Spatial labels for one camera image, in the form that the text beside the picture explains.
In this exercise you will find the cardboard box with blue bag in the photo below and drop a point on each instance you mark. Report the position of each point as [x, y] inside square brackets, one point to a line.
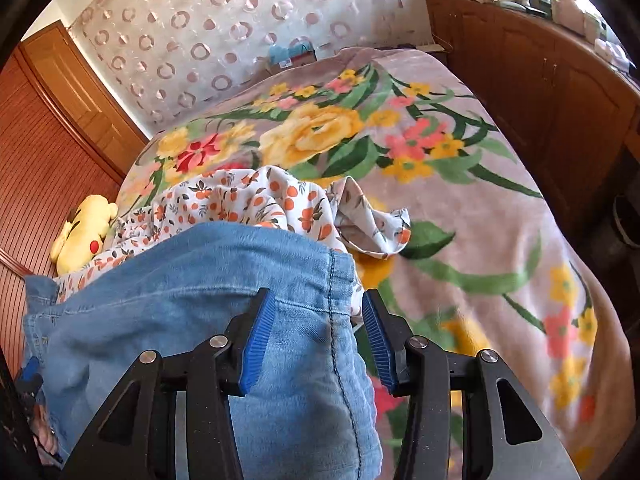
[292, 57]

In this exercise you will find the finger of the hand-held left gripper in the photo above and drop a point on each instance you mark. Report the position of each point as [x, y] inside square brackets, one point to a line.
[29, 372]

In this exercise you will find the person's left hand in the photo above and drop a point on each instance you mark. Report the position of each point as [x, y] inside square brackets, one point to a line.
[46, 435]

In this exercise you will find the circle patterned wall cloth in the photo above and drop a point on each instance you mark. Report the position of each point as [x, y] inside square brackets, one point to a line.
[200, 20]

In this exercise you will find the floral blanket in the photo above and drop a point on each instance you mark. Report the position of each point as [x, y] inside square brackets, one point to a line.
[475, 210]

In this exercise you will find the orange print bed sheet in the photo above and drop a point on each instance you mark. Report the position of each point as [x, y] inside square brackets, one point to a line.
[240, 195]

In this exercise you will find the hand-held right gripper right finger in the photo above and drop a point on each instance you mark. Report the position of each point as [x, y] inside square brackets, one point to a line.
[377, 345]

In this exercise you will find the low wooden cabinet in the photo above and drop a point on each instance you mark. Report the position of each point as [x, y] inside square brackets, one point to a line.
[525, 75]

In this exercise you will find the yellow plush toy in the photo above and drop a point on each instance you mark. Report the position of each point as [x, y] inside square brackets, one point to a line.
[85, 230]

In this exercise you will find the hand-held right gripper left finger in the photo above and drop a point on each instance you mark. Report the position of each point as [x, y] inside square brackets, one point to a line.
[257, 340]

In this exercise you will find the slatted wooden wardrobe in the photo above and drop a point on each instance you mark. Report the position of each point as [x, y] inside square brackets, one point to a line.
[50, 160]

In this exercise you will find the white plastic jug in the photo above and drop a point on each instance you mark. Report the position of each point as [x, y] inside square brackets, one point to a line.
[569, 7]

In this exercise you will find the blue denim pants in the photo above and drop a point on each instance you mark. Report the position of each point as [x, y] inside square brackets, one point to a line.
[200, 285]

